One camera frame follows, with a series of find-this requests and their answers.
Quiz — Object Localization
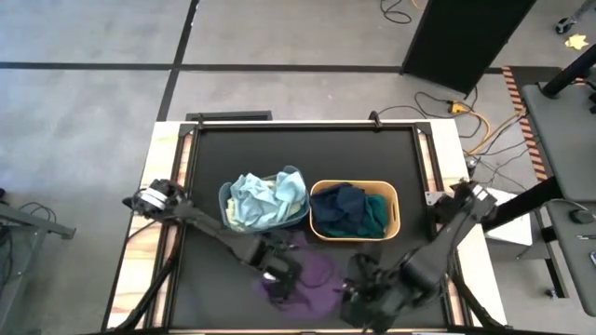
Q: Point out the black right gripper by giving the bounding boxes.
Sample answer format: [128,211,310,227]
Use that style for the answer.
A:
[338,253,407,334]

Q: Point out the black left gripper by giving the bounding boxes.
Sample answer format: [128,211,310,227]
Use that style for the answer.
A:
[252,234,303,302]

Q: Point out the purple towel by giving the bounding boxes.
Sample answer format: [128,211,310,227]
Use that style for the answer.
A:
[257,230,349,321]

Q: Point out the light blue towel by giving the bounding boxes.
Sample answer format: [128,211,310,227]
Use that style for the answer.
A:
[229,172,282,230]
[273,169,309,219]

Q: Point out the navy blue towel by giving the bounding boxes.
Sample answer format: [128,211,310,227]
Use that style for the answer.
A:
[309,181,370,230]

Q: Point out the yellow plastic basket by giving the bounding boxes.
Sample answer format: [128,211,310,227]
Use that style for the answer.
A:
[307,179,402,244]

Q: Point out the blue plastic basket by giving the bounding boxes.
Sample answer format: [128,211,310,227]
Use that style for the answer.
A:
[217,164,311,235]

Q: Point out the black table mat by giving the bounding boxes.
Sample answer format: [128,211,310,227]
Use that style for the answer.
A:
[169,124,449,331]

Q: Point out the wooden table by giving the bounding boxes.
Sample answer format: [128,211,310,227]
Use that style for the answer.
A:
[105,119,509,334]

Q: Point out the white box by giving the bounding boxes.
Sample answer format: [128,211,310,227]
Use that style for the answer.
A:
[481,188,534,248]

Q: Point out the black computer mouse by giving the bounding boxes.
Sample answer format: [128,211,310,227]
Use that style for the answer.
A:
[569,208,596,225]

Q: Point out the grey desk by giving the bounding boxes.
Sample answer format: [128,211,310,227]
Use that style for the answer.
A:
[520,81,596,318]

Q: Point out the grey metal stand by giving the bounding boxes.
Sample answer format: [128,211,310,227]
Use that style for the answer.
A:
[0,187,78,335]

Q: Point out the black cabinet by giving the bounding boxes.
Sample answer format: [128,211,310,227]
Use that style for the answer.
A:
[400,0,539,97]

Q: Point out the black desk pole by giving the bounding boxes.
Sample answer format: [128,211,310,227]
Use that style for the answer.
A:
[541,43,596,100]

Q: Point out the yellow paper star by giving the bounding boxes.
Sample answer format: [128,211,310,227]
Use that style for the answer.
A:
[563,33,590,51]

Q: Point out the yellow cable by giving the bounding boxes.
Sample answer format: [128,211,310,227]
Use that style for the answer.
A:
[448,100,528,158]

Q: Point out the black floor cable loop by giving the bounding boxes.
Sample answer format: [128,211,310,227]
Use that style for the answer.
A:
[379,0,414,26]

